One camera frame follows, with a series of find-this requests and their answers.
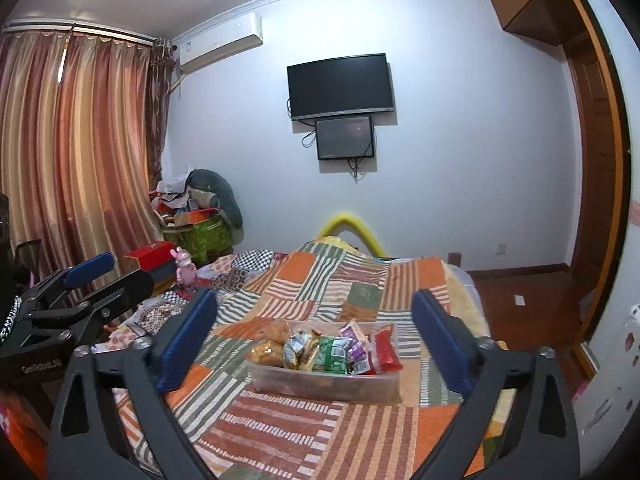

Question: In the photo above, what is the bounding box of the yellow fried snack bag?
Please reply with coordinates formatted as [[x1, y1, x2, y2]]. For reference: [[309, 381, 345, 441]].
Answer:
[[247, 340, 284, 367]]

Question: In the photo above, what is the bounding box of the white air conditioner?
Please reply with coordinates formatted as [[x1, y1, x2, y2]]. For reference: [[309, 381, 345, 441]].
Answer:
[[178, 13, 264, 75]]

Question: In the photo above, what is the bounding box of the small black wall monitor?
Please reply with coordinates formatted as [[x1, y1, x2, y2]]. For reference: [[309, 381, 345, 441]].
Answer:
[[316, 115, 375, 160]]

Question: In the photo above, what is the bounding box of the purple rice cracker pack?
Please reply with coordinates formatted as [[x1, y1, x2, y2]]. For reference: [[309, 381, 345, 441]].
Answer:
[[340, 320, 372, 375]]

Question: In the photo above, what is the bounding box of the orange snack bag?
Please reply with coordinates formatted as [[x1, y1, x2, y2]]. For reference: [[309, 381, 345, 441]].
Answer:
[[259, 320, 292, 346]]

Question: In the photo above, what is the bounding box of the red snack bag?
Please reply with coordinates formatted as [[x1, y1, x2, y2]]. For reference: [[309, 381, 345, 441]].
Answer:
[[370, 324, 402, 375]]

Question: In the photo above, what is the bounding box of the white blue snack bag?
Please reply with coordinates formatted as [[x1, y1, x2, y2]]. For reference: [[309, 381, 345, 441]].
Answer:
[[282, 330, 316, 370]]

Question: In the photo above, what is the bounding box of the patchwork striped bed blanket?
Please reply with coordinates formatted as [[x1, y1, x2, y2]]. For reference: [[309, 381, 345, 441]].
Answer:
[[89, 236, 516, 480]]

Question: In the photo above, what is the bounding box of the grey plush pillow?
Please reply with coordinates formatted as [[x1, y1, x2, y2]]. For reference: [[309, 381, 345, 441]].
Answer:
[[186, 169, 243, 230]]

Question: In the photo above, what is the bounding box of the striped orange curtain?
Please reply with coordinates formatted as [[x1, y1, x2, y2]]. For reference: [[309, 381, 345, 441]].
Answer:
[[1, 30, 160, 280]]

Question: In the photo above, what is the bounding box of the wooden wardrobe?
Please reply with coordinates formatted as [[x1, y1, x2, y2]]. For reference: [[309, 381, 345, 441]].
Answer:
[[490, 0, 631, 341]]

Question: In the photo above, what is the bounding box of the pink plush toy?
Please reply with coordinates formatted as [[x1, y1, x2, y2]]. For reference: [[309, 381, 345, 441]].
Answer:
[[170, 247, 198, 286]]

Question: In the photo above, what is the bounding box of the clear plastic storage box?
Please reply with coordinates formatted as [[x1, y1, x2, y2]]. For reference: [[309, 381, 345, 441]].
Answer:
[[245, 320, 401, 404]]

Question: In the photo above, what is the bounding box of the dark blue box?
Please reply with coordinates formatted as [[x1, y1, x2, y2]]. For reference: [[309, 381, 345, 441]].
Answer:
[[149, 260, 176, 284]]

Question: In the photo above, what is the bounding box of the green snack bag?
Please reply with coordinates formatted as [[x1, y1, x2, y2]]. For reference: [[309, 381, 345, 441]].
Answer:
[[312, 337, 352, 375]]

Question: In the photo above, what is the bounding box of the black wall television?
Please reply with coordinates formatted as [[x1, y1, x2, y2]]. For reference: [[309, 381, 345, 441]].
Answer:
[[286, 53, 395, 119]]

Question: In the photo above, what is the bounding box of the green storage bag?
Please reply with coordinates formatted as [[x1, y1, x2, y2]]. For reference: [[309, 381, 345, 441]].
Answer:
[[162, 214, 233, 268]]

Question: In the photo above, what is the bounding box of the red box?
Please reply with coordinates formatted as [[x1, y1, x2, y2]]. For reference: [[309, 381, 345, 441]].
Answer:
[[122, 240, 175, 272]]

